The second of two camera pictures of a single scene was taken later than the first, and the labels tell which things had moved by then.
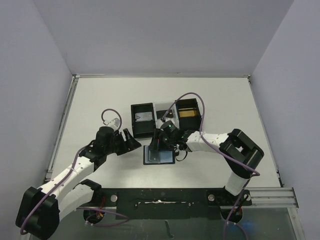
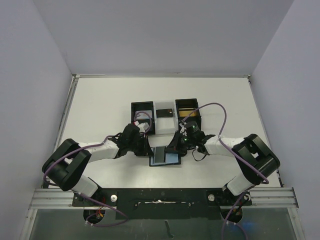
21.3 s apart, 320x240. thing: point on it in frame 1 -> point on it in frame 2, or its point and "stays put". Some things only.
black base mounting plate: [165, 203] stays put
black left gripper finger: [131, 142] -> [148, 150]
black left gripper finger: [125, 150] -> [141, 153]
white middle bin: [165, 106] stays put
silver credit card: [143, 116] stays put
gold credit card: [187, 113] stays put
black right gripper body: [157, 139] -> [176, 146]
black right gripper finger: [171, 147] -> [182, 153]
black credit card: [160, 114] stays put
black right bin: [189, 115] stays put
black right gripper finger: [155, 144] -> [174, 145]
